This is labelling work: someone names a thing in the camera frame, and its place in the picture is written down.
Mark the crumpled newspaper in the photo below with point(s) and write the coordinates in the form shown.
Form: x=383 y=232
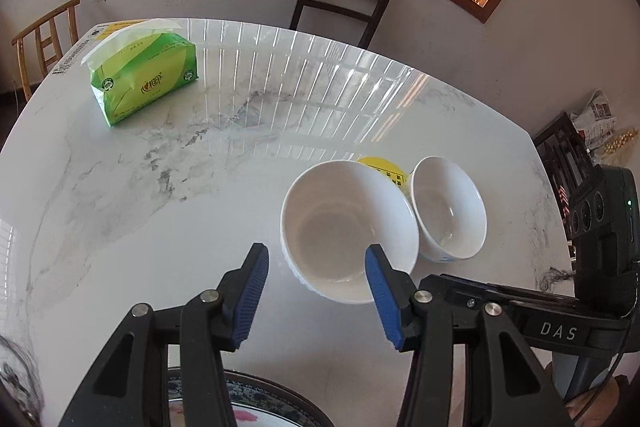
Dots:
x=597 y=117

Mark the golden beads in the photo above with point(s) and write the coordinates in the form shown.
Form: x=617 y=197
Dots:
x=615 y=142

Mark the light wooden chair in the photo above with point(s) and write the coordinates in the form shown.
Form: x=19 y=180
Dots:
x=50 y=18

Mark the yellow round sticker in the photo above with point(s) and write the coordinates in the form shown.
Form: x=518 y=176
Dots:
x=385 y=169

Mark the white floral plate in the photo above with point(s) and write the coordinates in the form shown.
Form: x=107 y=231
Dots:
x=240 y=418

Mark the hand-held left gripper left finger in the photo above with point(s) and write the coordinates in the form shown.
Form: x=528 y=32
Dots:
x=250 y=302

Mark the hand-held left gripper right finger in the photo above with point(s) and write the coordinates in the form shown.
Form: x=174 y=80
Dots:
x=385 y=302

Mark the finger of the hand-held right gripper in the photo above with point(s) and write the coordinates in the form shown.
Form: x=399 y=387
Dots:
x=500 y=291

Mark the white ribbed bowl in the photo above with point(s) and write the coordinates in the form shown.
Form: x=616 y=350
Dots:
x=340 y=227

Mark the green tissue pack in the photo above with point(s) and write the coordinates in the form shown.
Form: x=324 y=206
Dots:
x=145 y=77

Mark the white bowl with blue print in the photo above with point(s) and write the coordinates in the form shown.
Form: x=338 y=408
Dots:
x=445 y=207

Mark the large blue patterned plate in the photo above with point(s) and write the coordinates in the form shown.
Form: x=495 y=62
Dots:
x=280 y=399

